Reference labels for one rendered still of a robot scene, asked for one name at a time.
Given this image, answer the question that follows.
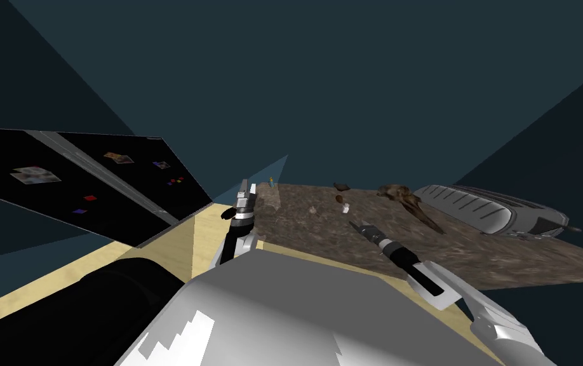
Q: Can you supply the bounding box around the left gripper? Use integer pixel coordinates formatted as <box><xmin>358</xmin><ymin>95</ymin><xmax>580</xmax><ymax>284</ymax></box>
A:
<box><xmin>235</xmin><ymin>178</ymin><xmax>258</xmax><ymax>210</ymax></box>

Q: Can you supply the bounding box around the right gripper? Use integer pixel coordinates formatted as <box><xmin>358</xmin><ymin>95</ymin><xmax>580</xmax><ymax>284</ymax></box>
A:
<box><xmin>347</xmin><ymin>219</ymin><xmax>391</xmax><ymax>248</ymax></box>

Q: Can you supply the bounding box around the brown elongated lump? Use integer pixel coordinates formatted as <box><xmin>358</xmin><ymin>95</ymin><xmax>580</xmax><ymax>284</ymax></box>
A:
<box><xmin>375</xmin><ymin>183</ymin><xmax>446</xmax><ymax>236</ymax></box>

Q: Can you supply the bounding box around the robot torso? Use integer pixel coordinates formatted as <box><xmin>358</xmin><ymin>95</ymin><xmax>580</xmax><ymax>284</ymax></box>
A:
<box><xmin>113</xmin><ymin>248</ymin><xmax>507</xmax><ymax>366</ymax></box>

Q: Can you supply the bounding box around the silver toaster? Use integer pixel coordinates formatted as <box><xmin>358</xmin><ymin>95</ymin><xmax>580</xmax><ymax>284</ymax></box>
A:
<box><xmin>413</xmin><ymin>184</ymin><xmax>583</xmax><ymax>240</ymax></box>

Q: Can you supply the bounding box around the black fridge with magnets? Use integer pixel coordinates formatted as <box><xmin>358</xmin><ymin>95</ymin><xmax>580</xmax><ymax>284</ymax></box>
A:
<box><xmin>0</xmin><ymin>126</ymin><xmax>215</xmax><ymax>250</ymax></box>

